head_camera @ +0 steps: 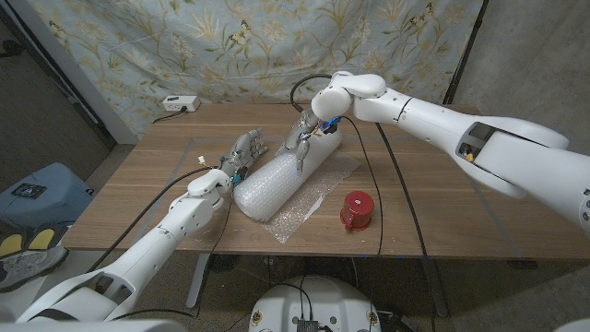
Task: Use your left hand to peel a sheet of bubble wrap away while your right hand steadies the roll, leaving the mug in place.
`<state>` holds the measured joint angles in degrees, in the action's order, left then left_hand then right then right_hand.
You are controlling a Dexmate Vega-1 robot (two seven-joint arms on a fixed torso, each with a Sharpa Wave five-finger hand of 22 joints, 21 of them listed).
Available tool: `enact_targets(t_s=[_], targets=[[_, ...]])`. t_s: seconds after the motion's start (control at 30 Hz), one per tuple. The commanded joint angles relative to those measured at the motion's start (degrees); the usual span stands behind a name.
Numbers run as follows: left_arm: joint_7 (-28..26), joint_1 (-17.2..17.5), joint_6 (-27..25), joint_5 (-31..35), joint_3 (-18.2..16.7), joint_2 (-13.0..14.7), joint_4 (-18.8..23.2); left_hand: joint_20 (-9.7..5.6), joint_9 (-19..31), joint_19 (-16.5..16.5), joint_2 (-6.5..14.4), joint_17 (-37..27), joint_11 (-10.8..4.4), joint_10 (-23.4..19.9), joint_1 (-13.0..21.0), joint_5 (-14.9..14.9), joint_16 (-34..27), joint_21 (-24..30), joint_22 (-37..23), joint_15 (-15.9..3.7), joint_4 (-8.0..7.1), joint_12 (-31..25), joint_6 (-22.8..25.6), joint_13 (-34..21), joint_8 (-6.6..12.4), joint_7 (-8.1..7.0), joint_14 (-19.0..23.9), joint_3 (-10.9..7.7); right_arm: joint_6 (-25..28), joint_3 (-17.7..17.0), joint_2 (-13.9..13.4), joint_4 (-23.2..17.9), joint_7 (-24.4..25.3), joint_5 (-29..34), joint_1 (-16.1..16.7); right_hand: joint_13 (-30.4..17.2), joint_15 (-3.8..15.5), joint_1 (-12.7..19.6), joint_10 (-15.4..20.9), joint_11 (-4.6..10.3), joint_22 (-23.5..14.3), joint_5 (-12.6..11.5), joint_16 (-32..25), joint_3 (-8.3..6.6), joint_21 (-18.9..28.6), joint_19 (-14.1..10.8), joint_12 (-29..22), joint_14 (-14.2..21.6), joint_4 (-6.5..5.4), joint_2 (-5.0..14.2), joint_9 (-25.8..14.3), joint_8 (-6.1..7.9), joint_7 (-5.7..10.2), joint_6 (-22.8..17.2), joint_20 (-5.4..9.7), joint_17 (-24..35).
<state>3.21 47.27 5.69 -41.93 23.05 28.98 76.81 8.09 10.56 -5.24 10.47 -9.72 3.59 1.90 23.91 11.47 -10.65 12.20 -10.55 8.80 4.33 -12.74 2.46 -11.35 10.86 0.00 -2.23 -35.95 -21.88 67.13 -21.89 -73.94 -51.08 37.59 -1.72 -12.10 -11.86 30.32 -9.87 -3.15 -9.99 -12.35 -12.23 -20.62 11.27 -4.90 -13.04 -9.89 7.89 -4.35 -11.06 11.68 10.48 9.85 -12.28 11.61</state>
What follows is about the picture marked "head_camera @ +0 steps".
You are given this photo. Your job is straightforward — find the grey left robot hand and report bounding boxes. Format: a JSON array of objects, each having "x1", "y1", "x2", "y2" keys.
[{"x1": 219, "y1": 128, "x2": 269, "y2": 185}]

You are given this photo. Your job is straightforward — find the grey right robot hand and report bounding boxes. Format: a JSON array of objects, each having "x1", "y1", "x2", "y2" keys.
[{"x1": 283, "y1": 110, "x2": 342, "y2": 175}]

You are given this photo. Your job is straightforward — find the clear bubble wrap roll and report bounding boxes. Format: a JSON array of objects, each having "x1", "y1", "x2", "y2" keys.
[{"x1": 232, "y1": 126, "x2": 362, "y2": 244}]

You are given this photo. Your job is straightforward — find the red mug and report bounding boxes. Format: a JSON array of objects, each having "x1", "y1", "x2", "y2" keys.
[{"x1": 339, "y1": 190, "x2": 375, "y2": 231}]

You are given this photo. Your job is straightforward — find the white power outlet box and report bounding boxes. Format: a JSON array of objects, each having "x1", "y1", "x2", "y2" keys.
[{"x1": 161, "y1": 95, "x2": 202, "y2": 113}]

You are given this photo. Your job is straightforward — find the floral printed backdrop cloth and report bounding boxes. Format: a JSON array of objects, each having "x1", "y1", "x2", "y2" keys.
[{"x1": 25, "y1": 0, "x2": 485, "y2": 139}]

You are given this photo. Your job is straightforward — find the white table leg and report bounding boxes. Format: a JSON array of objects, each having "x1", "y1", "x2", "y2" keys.
[{"x1": 185, "y1": 253, "x2": 212, "y2": 309}]

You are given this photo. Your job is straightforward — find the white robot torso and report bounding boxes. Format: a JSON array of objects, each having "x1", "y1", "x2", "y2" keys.
[{"x1": 248, "y1": 275, "x2": 383, "y2": 332}]

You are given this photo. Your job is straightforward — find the black backdrop pole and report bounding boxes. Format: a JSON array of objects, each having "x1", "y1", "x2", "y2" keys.
[{"x1": 442, "y1": 0, "x2": 490, "y2": 105}]

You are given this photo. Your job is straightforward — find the pale grey backdrop pole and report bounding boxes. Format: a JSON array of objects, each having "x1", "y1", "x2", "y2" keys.
[{"x1": 6, "y1": 0, "x2": 139, "y2": 145}]

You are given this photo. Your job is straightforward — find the grey table leg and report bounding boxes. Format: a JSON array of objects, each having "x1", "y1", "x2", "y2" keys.
[{"x1": 419, "y1": 257, "x2": 538, "y2": 318}]

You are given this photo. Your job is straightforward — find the black flat device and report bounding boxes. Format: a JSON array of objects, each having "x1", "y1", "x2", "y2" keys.
[{"x1": 10, "y1": 183, "x2": 48, "y2": 200}]

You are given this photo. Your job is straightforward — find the yellow and black shoe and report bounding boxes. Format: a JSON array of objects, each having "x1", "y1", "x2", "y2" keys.
[{"x1": 0, "y1": 228, "x2": 64, "y2": 259}]

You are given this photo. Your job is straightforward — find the white robot chest rim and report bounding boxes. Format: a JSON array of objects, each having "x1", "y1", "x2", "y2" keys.
[{"x1": 0, "y1": 319, "x2": 188, "y2": 332}]

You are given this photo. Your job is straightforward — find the grey sneaker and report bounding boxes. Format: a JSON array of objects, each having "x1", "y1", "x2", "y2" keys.
[{"x1": 0, "y1": 244, "x2": 70, "y2": 294}]

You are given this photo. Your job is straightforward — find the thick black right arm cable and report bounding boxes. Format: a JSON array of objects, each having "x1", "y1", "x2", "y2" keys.
[{"x1": 289, "y1": 73, "x2": 439, "y2": 320}]

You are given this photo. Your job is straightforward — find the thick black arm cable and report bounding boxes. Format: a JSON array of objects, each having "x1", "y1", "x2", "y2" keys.
[
  {"x1": 289, "y1": 73, "x2": 439, "y2": 320},
  {"x1": 87, "y1": 165, "x2": 218, "y2": 273}
]

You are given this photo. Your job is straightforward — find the black outlet power cord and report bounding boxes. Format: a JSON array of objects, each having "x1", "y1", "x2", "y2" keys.
[{"x1": 152, "y1": 106, "x2": 189, "y2": 125}]

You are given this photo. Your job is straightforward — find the thin black left wrist cable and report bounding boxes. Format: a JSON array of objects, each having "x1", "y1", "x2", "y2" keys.
[{"x1": 110, "y1": 182, "x2": 236, "y2": 320}]

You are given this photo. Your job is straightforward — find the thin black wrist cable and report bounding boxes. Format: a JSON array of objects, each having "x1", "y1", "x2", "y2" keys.
[
  {"x1": 110, "y1": 182, "x2": 236, "y2": 320},
  {"x1": 340, "y1": 114, "x2": 384, "y2": 256}
]

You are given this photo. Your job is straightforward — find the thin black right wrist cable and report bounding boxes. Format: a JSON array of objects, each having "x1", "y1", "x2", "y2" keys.
[{"x1": 340, "y1": 114, "x2": 384, "y2": 256}]

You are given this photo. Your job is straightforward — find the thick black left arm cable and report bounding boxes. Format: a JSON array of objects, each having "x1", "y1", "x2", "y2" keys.
[{"x1": 87, "y1": 165, "x2": 218, "y2": 273}]

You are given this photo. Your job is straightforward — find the black torso cable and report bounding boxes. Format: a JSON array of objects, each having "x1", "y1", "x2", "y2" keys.
[{"x1": 275, "y1": 275, "x2": 315, "y2": 322}]

